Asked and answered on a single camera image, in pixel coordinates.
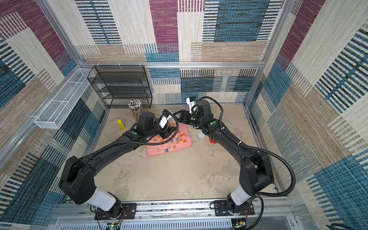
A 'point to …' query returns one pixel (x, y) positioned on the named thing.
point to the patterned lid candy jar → (171, 122)
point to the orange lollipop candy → (185, 141)
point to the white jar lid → (201, 135)
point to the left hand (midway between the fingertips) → (173, 124)
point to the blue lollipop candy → (166, 150)
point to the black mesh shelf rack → (117, 85)
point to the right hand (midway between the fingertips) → (178, 117)
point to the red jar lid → (212, 141)
